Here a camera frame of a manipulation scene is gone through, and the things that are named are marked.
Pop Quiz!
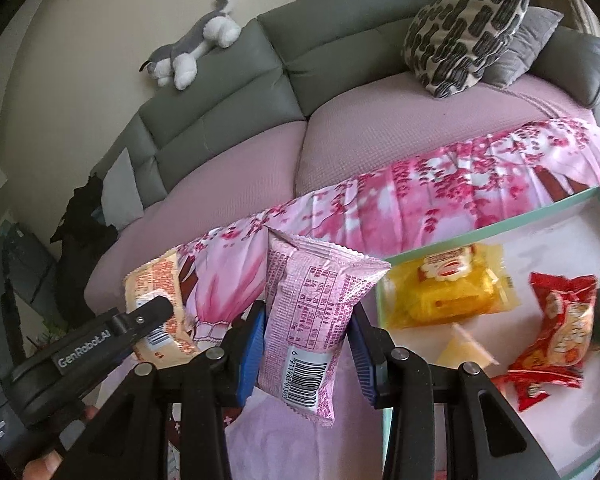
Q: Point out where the pink snack packet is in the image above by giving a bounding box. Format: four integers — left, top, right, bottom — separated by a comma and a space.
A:
258, 229, 390, 426

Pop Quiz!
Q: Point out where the yellow snack packet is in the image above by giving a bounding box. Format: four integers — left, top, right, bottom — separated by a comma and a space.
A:
378, 243, 519, 330

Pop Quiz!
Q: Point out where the orange beige snack packet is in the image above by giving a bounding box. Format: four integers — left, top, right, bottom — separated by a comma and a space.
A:
123, 247, 202, 366

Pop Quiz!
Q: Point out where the red round-logo snack packet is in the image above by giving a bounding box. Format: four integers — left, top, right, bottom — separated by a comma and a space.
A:
505, 272, 597, 412

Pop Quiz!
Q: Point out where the person's left hand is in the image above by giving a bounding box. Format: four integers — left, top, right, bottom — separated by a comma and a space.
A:
21, 404, 102, 480

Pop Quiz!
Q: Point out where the orange jelly cup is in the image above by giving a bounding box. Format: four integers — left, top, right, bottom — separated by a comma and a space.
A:
436, 323, 498, 370

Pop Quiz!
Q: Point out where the pink floral cartoon blanket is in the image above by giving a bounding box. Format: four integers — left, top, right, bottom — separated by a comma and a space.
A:
178, 118, 600, 479

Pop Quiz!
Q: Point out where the black bag beside sofa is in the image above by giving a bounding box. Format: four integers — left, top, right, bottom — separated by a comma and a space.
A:
50, 174, 118, 328

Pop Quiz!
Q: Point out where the light grey side cushion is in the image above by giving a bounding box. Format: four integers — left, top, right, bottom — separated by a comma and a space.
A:
102, 148, 144, 232

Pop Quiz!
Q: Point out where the pink sofa seat cover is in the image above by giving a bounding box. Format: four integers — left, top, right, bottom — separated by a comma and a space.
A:
84, 73, 594, 313

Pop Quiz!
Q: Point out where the green rimmed white tray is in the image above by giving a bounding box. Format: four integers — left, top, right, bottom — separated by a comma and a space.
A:
390, 188, 600, 479

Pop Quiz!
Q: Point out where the grey white plush cat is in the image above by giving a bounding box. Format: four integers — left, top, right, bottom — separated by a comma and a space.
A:
140, 0, 242, 91

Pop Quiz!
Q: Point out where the black white patterned pillow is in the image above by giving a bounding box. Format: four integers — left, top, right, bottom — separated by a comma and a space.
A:
402, 0, 530, 99

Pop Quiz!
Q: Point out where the grey pillow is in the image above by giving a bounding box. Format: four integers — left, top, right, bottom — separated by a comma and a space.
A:
481, 6, 564, 89

